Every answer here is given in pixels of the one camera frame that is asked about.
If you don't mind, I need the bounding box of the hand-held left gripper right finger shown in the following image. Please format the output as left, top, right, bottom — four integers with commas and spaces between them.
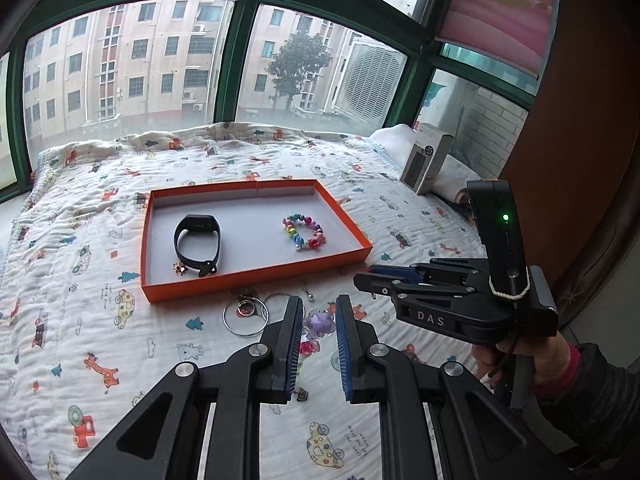
335, 294, 556, 480

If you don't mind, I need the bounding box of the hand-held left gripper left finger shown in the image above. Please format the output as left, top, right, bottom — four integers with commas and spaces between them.
65, 295, 306, 480

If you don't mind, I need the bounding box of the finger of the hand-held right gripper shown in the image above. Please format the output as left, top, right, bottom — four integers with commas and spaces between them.
353, 272, 483, 306
367, 258, 488, 286

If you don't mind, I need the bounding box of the multicolour dark bead bracelet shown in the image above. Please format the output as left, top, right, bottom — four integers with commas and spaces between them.
281, 213, 326, 253

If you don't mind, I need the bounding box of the orange cardboard tray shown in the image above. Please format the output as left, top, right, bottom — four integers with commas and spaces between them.
140, 179, 374, 304

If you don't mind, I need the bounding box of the black smart band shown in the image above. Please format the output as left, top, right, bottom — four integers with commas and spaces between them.
173, 214, 222, 278

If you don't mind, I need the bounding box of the person's right forearm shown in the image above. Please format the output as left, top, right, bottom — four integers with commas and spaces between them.
530, 342, 640, 463

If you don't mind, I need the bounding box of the person's right hand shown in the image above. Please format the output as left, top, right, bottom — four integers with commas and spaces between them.
472, 332, 571, 391

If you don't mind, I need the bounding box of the small silver bangle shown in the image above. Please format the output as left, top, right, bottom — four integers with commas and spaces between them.
262, 292, 293, 318

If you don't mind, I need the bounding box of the large silver bangle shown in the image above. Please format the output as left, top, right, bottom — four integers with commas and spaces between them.
223, 296, 271, 337

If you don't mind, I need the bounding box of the white and grey box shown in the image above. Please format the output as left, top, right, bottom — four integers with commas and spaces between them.
398, 127, 455, 196

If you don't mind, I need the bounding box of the outdoor air conditioner unit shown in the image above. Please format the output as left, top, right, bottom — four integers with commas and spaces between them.
332, 35, 407, 123

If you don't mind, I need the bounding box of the green tree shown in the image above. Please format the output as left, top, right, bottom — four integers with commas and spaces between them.
266, 30, 333, 111

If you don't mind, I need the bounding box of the brown wooden cabinet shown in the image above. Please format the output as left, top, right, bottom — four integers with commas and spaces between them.
500, 0, 640, 306

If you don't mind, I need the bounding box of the pink striped curtain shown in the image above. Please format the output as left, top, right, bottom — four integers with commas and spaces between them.
435, 0, 561, 78

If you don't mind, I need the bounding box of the beige apartment building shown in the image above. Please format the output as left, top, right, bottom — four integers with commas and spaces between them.
20, 0, 351, 136

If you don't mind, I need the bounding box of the green window frame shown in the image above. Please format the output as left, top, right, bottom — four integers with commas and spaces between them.
0, 0, 536, 191

